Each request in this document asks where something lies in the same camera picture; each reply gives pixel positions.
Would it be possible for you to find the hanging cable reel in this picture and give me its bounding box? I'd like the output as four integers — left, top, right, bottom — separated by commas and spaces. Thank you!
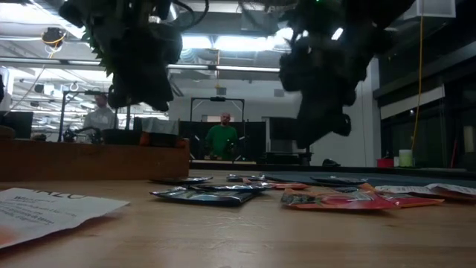
40, 26, 68, 48

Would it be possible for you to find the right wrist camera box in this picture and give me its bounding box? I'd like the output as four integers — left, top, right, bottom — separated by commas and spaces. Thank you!
332, 112, 353, 138

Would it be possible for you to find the black computer monitor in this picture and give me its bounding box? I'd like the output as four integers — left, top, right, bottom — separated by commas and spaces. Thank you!
0, 110, 34, 140

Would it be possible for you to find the black aluminium table frame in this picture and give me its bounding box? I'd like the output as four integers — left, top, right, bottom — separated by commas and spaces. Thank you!
189, 160, 476, 179

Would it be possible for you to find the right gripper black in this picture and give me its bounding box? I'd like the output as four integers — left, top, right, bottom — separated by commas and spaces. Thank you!
277, 36, 368, 150

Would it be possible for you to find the ceiling strip light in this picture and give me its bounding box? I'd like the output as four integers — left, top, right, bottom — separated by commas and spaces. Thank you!
167, 63, 280, 74

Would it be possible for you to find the brown wooden box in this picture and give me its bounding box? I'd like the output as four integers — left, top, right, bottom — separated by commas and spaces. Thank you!
0, 138, 191, 183

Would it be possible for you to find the black cabinet machine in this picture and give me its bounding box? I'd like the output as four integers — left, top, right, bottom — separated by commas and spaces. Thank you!
269, 117, 314, 165

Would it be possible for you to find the pale green cup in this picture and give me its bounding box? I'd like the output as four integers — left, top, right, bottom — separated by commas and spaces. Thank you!
398, 149, 414, 168

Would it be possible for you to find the black partition screen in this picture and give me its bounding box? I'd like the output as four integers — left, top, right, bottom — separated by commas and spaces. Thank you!
178, 119, 268, 162

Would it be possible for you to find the yellow hanging cable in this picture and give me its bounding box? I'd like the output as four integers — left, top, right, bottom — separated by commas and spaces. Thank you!
410, 0, 425, 150

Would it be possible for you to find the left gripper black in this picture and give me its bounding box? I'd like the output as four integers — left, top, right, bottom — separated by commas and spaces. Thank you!
107, 21, 184, 113

